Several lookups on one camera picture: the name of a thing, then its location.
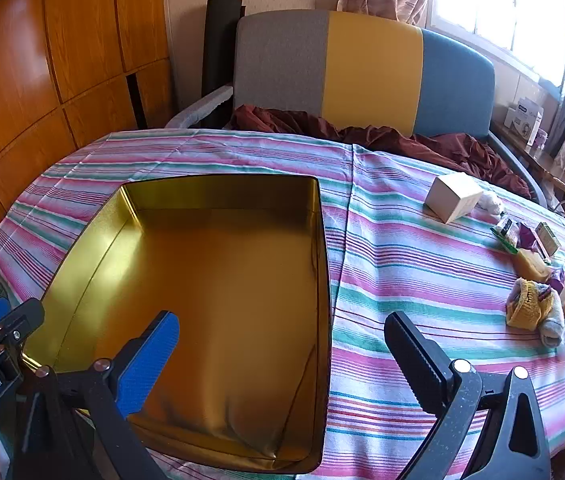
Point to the black rolled mat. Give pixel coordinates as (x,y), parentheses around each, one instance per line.
(217,50)

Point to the yellow knitted sock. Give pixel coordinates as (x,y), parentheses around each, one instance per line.
(523,307)

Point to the white blue carton box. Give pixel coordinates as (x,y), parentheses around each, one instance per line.
(529,117)

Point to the window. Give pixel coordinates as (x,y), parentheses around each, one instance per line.
(502,5)

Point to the pale purple cup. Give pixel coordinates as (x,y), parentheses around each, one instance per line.
(541,139)

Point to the small green white box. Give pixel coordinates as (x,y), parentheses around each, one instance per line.
(548,239)

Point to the maroon cloth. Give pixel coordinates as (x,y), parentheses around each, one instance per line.
(387,137)

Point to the wooden wardrobe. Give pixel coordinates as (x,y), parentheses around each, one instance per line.
(62,35)

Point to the striped tablecloth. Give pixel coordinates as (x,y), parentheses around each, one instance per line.
(412,270)

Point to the wooden side table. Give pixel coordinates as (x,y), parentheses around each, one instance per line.
(542,162)

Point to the grey sock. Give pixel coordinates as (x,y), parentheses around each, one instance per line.
(552,320)

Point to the rectangular gold tin box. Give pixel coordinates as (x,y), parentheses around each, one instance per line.
(212,285)

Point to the green snack packet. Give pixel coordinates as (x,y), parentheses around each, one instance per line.
(506,232)

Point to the white cardboard box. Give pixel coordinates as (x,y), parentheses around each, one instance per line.
(450,195)

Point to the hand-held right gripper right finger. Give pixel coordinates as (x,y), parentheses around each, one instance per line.
(415,355)

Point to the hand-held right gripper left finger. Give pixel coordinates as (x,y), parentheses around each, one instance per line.
(147,360)

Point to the grey yellow blue sofa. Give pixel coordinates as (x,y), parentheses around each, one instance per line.
(372,70)

